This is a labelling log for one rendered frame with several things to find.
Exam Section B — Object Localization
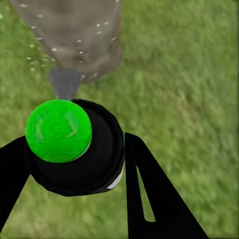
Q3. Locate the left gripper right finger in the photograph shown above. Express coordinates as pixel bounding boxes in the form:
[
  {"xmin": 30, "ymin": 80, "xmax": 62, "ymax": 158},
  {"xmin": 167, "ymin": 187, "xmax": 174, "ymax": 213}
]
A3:
[{"xmin": 124, "ymin": 133, "xmax": 209, "ymax": 239}]

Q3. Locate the pesticide atomizer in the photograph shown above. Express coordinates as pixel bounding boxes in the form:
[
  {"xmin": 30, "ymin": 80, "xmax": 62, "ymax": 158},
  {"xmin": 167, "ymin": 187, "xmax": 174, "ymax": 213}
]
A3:
[{"xmin": 24, "ymin": 67, "xmax": 125, "ymax": 197}]

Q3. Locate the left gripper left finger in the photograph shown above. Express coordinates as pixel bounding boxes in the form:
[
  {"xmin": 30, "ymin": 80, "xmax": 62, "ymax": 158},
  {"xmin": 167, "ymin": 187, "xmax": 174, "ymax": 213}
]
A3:
[{"xmin": 0, "ymin": 136, "xmax": 32, "ymax": 233}]

